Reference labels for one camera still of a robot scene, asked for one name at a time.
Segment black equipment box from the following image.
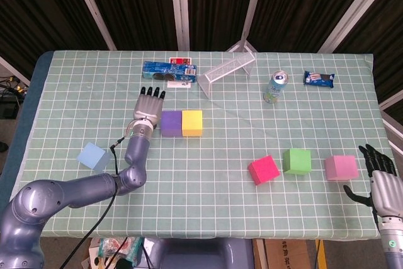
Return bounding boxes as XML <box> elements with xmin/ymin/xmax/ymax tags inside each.
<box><xmin>0</xmin><ymin>98</ymin><xmax>25</xmax><ymax>119</ymax></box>

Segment purple foam cube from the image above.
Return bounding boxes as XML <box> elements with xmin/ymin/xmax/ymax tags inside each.
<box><xmin>161</xmin><ymin>110</ymin><xmax>183</xmax><ymax>138</ymax></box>

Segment blue snack packet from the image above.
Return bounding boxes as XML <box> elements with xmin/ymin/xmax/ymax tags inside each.
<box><xmin>303</xmin><ymin>71</ymin><xmax>336</xmax><ymax>88</ymax></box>

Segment yellow foam cube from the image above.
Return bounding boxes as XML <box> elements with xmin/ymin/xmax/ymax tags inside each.
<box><xmin>181</xmin><ymin>110</ymin><xmax>203</xmax><ymax>137</ymax></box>

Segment white wire mesh basket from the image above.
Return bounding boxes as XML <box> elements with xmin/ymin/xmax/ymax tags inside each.
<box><xmin>197</xmin><ymin>52</ymin><xmax>256</xmax><ymax>99</ymax></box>

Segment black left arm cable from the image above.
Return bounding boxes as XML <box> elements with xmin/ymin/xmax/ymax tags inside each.
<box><xmin>58</xmin><ymin>119</ymin><xmax>136</xmax><ymax>269</ymax></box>

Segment dark pleated curtain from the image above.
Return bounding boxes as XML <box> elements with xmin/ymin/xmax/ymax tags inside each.
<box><xmin>0</xmin><ymin>0</ymin><xmax>403</xmax><ymax>118</ymax></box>

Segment green checked tablecloth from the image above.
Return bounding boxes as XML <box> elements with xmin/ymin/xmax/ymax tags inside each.
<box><xmin>8</xmin><ymin>50</ymin><xmax>393</xmax><ymax>240</ymax></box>

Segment green foam cube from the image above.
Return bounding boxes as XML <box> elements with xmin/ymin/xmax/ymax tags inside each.
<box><xmin>282</xmin><ymin>148</ymin><xmax>312</xmax><ymax>176</ymax></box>

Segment light pink foam cube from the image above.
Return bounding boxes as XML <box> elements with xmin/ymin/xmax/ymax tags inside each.
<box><xmin>324</xmin><ymin>155</ymin><xmax>360</xmax><ymax>181</ymax></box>

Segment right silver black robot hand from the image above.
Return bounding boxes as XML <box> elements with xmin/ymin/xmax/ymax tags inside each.
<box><xmin>343</xmin><ymin>144</ymin><xmax>403</xmax><ymax>219</ymax></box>

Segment light blue drink can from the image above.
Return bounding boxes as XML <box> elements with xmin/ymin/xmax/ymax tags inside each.
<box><xmin>263</xmin><ymin>71</ymin><xmax>289</xmax><ymax>104</ymax></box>

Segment brown cardboard box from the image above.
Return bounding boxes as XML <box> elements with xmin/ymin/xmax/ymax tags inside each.
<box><xmin>253</xmin><ymin>239</ymin><xmax>327</xmax><ymax>269</ymax></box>

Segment tangled floor cables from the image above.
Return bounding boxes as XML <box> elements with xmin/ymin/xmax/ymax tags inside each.
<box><xmin>0</xmin><ymin>75</ymin><xmax>31</xmax><ymax>97</ymax></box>

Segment white frame bar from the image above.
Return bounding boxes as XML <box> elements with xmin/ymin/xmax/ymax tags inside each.
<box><xmin>379</xmin><ymin>90</ymin><xmax>403</xmax><ymax>109</ymax></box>
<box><xmin>0</xmin><ymin>56</ymin><xmax>31</xmax><ymax>86</ymax></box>
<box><xmin>382</xmin><ymin>117</ymin><xmax>403</xmax><ymax>153</ymax></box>

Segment magenta foam cube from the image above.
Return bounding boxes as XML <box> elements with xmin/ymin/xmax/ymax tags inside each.
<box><xmin>247</xmin><ymin>155</ymin><xmax>281</xmax><ymax>186</ymax></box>

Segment light blue foam cube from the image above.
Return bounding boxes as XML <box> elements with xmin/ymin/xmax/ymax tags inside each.
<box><xmin>77</xmin><ymin>142</ymin><xmax>113</xmax><ymax>174</ymax></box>

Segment blue cookie box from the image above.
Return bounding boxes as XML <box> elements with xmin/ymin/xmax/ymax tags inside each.
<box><xmin>142</xmin><ymin>61</ymin><xmax>198</xmax><ymax>83</ymax></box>

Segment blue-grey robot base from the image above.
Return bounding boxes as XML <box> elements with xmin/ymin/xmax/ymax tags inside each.
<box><xmin>138</xmin><ymin>237</ymin><xmax>255</xmax><ymax>269</ymax></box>

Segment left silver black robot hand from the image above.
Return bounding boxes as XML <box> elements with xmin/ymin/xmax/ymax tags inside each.
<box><xmin>132</xmin><ymin>86</ymin><xmax>167</xmax><ymax>125</ymax></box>

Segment teal snack bag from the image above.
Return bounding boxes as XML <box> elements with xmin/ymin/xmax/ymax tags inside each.
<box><xmin>98</xmin><ymin>237</ymin><xmax>143</xmax><ymax>265</ymax></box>

